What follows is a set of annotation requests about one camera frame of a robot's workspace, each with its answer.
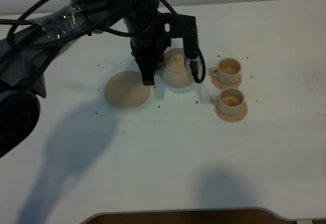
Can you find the beige round teapot saucer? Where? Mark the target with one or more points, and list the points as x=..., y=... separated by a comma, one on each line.
x=125, y=90

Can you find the far beige cup saucer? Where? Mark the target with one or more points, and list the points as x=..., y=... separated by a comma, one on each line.
x=222, y=86

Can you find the beige ceramic teapot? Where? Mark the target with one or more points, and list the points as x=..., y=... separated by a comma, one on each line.
x=175, y=73

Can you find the near beige cup saucer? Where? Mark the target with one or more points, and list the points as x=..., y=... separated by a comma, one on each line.
x=235, y=118

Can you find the near beige teacup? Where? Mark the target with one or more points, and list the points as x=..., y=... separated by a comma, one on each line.
x=230, y=101

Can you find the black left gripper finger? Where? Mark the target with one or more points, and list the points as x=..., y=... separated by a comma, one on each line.
x=147, y=68

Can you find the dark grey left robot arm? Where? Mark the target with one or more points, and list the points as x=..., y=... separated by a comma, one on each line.
x=48, y=29

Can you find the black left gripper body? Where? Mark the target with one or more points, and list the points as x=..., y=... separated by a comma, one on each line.
x=149, y=49

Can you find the beige teacup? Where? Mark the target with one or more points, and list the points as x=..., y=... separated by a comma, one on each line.
x=230, y=101
x=228, y=70

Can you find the far beige teacup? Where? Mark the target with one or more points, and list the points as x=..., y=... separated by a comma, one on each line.
x=228, y=70

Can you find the beige cup saucer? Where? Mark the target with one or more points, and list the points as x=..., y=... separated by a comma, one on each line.
x=222, y=86
x=235, y=118

